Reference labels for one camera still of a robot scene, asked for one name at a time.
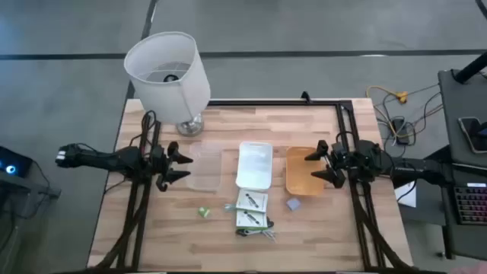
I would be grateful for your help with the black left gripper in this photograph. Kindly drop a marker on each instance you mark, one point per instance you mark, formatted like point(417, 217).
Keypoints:
point(159, 163)

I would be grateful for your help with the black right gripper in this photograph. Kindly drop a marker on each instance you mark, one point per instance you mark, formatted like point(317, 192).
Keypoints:
point(340, 160)

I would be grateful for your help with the blue grey charger plug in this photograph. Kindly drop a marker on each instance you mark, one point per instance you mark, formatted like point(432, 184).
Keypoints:
point(293, 204)

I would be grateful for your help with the green white charger plug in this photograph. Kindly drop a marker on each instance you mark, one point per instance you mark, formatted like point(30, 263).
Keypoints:
point(204, 212)

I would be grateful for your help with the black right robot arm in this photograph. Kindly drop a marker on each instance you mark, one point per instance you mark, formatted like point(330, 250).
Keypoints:
point(411, 167)

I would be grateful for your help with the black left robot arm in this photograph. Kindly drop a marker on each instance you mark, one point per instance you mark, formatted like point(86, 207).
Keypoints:
point(114, 158)

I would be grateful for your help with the orange plastic bin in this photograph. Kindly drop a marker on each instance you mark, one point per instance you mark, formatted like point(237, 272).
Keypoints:
point(300, 180)

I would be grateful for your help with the clear plastic bin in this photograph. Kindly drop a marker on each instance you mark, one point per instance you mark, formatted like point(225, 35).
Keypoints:
point(205, 167)

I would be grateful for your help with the white plastic bin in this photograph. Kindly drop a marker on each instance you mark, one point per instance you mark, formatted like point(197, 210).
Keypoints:
point(254, 167)

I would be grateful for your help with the white shade table lamp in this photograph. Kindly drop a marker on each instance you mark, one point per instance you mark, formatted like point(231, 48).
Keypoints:
point(171, 97)

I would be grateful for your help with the black power adapter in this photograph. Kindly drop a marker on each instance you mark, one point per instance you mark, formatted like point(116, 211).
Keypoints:
point(399, 131)

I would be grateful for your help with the white paper sheet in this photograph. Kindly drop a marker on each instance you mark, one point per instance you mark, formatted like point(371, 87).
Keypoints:
point(407, 198)

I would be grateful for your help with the grey side desk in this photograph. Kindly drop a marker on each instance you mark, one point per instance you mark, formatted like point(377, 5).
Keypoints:
point(462, 102)

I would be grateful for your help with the black smartphone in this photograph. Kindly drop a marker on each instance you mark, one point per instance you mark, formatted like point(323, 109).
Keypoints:
point(473, 134)

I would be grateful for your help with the backlit black keyboard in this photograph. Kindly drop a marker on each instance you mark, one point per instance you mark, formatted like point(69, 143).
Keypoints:
point(472, 205)

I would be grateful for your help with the black device with blue light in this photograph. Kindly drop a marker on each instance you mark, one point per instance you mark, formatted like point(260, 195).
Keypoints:
point(11, 161)

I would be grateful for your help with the black slanted pole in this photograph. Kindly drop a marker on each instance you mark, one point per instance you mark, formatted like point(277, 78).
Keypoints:
point(472, 68)

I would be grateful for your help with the black frame clamp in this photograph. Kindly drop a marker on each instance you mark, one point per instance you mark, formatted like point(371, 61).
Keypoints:
point(305, 97)

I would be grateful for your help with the black aluminium table frame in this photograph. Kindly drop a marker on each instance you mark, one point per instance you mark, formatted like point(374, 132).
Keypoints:
point(266, 102)

